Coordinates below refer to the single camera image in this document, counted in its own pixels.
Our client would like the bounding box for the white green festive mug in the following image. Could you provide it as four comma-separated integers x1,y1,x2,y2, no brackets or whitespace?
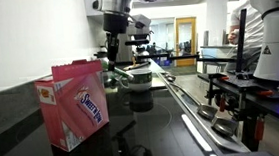
119,68,153,92

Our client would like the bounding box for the stove control panel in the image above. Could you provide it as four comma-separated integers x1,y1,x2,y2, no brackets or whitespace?
158,72,251,156

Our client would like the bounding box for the pink sweetener box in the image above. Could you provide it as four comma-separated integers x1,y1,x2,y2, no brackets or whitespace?
35,59,109,152

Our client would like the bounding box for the yellow framed door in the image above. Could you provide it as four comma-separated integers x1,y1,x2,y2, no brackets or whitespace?
174,17,197,67

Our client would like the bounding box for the person in white shirt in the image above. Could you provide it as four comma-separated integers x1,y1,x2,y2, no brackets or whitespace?
227,0,264,71

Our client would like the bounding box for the black vertical pole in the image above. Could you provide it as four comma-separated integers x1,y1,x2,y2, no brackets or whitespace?
235,8,247,73

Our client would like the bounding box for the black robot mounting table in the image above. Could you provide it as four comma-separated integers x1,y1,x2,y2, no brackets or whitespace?
198,73,279,151

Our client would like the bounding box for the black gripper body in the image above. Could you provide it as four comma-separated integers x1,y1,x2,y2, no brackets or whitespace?
103,13,128,35

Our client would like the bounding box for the red handled clamp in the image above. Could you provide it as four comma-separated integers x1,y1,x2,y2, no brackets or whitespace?
254,117,265,141

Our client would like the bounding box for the green white marker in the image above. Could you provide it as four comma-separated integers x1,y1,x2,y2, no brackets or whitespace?
114,67,134,81

